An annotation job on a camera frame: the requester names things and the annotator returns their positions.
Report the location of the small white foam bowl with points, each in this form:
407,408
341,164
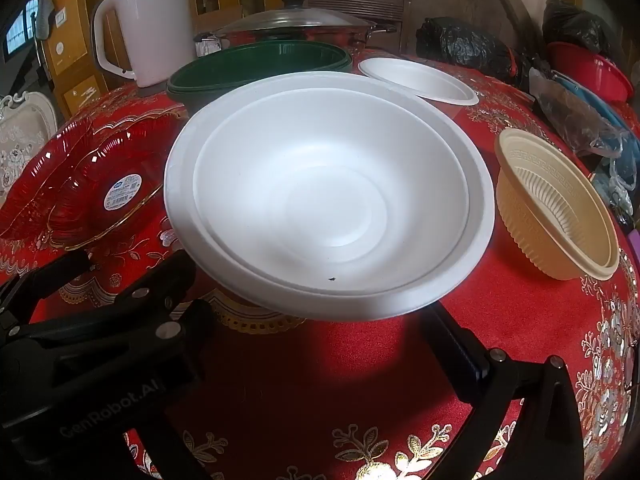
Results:
425,80

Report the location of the red plastic basin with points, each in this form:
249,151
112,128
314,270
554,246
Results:
595,72

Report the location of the cardboard boxes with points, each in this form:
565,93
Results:
75,70

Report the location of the white electric kettle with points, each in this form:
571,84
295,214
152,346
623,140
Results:
150,25

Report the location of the red floral tablecloth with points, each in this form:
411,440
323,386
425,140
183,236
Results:
310,385

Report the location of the glass pot lid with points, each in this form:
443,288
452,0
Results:
300,17

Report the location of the beige ribbed plastic bowl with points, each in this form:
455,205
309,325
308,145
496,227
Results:
545,195

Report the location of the stainless steel pot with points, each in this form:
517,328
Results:
320,35

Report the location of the window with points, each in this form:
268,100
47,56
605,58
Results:
20,27

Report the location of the small black plastic bag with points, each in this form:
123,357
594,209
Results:
575,25

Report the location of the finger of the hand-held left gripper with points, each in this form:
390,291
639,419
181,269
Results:
50,275
165,280

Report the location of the clear plastic bag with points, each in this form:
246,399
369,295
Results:
570,115

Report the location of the white ornate chair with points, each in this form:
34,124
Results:
25,140

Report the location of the large black plastic bag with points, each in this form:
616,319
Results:
465,45

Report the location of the purple object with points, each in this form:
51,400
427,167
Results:
636,242

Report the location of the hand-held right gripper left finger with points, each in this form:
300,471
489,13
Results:
202,320

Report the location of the red plate with gold rim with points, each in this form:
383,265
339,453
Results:
85,180

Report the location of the dark green plastic plate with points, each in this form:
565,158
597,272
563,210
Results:
240,67

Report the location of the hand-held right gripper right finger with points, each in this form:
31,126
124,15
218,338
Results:
450,340

